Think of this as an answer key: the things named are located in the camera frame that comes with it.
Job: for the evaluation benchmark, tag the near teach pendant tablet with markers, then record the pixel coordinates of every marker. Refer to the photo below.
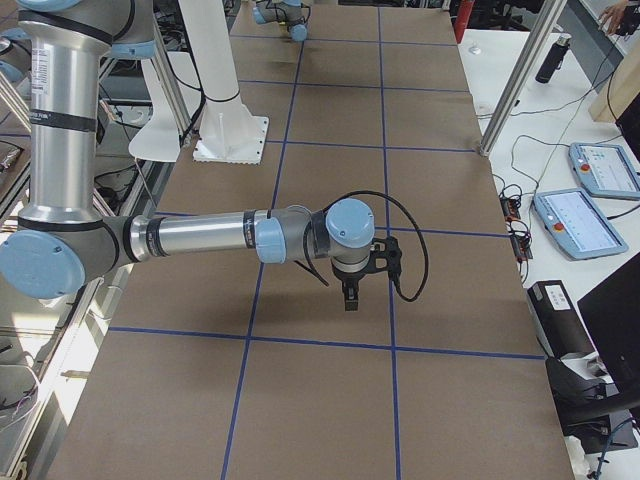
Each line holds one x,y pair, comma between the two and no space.
577,225

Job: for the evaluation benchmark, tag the black printer box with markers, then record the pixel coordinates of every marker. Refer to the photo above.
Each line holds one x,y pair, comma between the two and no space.
559,326

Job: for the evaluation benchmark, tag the aluminium lattice frame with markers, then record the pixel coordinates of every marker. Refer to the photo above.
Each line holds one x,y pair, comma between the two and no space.
49,346

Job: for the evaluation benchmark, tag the teach pendant tablet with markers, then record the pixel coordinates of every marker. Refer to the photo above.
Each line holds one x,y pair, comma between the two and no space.
577,225
604,170

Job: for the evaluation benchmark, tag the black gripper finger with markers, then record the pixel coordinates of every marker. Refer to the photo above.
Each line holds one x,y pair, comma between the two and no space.
354,300
347,300

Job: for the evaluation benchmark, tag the black water bottle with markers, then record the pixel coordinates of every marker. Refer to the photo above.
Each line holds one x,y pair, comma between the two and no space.
554,58

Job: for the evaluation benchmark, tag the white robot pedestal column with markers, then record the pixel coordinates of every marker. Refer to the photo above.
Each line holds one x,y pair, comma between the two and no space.
228,131

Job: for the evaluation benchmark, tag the aluminium frame post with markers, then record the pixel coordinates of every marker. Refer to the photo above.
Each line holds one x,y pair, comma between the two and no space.
533,46

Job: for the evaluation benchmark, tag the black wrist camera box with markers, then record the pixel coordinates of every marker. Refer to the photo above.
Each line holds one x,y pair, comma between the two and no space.
385,256

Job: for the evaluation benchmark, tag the far teach pendant tablet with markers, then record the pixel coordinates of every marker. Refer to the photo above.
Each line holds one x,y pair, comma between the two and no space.
604,170

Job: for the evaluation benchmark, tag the orange black electronics board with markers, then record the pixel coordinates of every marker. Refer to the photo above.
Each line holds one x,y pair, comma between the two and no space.
519,232

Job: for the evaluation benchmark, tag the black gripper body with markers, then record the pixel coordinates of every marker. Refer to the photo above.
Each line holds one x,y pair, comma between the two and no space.
350,279

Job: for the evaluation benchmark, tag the black monitor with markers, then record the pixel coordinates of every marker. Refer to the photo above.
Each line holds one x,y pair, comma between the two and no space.
610,312

